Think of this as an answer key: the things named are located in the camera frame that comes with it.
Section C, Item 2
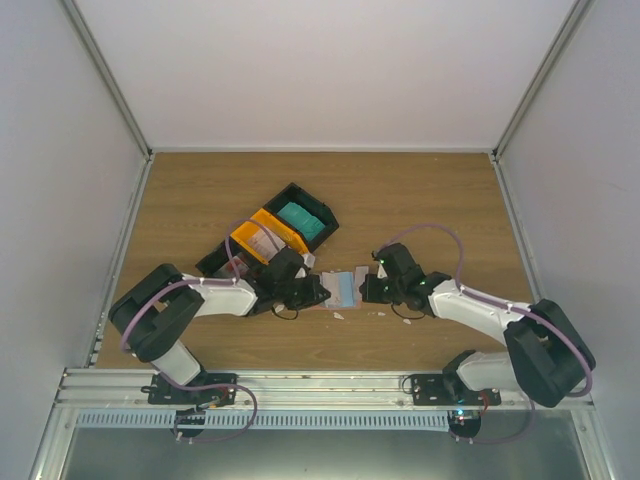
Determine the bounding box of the black bin with red cards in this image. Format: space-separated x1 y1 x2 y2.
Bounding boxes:
195 239 264 278

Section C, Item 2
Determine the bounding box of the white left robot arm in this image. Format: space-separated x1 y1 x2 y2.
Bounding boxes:
108 247 331 404

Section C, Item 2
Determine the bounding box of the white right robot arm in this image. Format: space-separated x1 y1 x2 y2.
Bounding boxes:
359 243 596 408

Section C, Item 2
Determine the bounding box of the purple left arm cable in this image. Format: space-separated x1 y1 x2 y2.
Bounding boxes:
119 218 286 354

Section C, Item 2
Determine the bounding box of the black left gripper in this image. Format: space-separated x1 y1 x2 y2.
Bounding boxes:
276 274 330 311

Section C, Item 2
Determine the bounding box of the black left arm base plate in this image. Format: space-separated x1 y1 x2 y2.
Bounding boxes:
141 372 238 407

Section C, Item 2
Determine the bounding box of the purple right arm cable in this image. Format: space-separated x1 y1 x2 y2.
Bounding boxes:
372 223 596 396

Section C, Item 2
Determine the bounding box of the grey slotted cable duct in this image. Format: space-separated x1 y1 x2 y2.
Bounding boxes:
76 409 449 432

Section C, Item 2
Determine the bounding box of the stack of teal cards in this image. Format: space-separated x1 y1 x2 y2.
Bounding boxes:
277 202 326 242

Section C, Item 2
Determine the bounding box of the yellow bin with white cards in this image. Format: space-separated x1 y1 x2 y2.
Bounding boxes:
231 208 310 264

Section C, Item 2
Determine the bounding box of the aluminium front rail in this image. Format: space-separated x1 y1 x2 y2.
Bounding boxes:
55 368 596 409

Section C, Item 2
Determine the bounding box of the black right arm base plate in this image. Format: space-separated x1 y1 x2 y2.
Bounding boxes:
400 373 502 407

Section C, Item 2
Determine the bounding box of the stack of white cards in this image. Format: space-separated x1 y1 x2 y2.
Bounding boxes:
247 229 286 263

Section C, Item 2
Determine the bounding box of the black bin with teal cards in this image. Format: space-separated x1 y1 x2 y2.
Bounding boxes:
264 183 339 253

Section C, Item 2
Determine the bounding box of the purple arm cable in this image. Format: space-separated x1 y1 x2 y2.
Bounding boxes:
372 223 596 396
119 218 286 354

